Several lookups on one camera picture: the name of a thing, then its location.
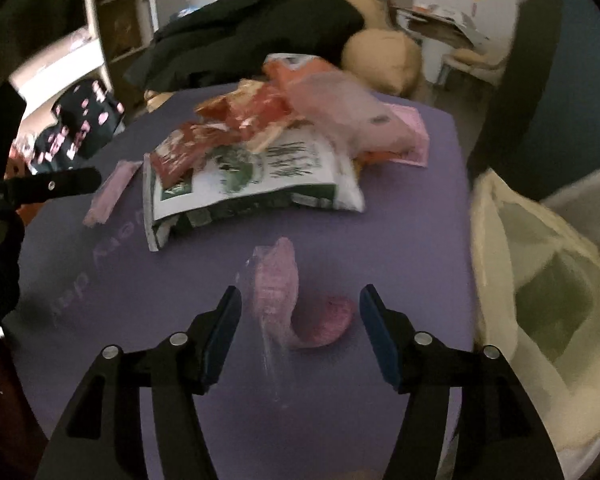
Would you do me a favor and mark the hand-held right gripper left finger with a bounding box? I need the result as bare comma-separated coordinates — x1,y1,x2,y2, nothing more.
34,286,243,480

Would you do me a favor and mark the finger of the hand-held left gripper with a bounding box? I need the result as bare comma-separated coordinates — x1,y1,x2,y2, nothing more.
2,167,103,205

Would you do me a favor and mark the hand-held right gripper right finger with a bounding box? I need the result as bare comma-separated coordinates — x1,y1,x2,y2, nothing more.
359,284,565,480

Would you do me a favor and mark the small pink wrapper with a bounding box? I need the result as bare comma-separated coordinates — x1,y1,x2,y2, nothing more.
82,160,143,227

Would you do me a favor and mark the clear pink plastic wrapper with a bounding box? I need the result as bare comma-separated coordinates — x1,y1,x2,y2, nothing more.
237,236,356,402

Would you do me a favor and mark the black pink patterned bag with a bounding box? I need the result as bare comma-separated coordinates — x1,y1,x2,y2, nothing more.
30,77,126,176

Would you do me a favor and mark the purple mat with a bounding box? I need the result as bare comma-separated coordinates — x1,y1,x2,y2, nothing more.
2,82,476,480

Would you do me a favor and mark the red snack wrapper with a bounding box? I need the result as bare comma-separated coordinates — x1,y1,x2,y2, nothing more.
150,122,241,191

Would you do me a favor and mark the white shelf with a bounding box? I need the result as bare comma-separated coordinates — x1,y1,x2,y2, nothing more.
82,0,161,86

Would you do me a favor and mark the white green snack bag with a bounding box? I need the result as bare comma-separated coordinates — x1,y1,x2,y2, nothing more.
142,127,366,253

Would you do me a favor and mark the pink packet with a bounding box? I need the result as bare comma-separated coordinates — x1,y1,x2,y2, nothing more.
375,102,429,167

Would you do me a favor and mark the translucent pink plastic bag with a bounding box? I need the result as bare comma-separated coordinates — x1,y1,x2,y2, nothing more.
287,72,416,153

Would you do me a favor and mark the black garment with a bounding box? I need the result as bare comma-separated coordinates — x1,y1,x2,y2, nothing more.
125,0,366,93

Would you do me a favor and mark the orange white snack bag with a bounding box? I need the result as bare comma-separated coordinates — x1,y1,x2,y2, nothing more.
262,53,341,92

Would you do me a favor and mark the white stool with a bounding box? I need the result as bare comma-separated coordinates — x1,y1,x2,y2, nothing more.
440,47,506,87

